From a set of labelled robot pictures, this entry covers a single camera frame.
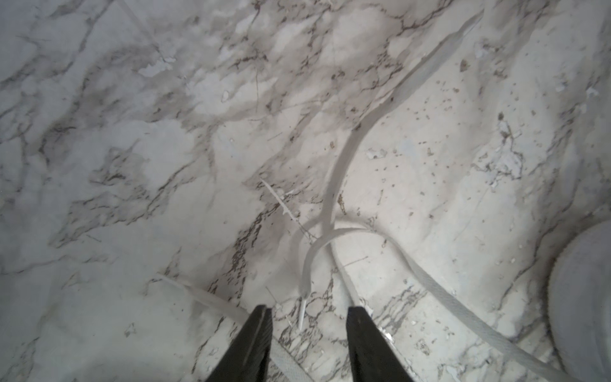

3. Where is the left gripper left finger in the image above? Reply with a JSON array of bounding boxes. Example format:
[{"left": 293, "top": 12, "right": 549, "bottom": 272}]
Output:
[{"left": 207, "top": 305, "right": 273, "bottom": 382}]

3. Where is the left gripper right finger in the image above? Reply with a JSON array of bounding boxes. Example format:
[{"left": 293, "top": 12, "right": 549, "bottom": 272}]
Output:
[{"left": 346, "top": 307, "right": 414, "bottom": 382}]

